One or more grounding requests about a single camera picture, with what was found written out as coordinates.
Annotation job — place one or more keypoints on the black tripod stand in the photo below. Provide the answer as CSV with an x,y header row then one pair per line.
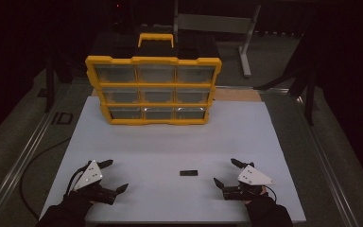
x,y
308,94

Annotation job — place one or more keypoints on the grey metal stand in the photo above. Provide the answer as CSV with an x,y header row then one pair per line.
x,y
214,22

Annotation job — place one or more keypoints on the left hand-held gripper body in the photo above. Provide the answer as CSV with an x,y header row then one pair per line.
x,y
89,176

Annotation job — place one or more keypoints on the yellow and black drawer organizer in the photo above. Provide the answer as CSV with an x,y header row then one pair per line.
x,y
152,60

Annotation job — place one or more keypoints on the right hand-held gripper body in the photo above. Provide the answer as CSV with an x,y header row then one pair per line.
x,y
252,178

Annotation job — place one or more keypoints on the clear plastic drawer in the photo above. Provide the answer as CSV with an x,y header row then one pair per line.
x,y
158,113

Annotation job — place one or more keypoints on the aluminium floor rail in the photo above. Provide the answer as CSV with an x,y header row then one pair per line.
x,y
331,164
15,164

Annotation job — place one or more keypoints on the person's right hand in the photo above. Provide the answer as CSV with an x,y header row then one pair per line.
x,y
260,196

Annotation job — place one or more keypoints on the small black rectangular block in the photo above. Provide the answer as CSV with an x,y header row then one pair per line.
x,y
188,172

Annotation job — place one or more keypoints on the black upright stand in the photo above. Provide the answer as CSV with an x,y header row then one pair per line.
x,y
49,88

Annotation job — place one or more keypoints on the person's left hand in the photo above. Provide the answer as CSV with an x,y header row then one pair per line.
x,y
79,195

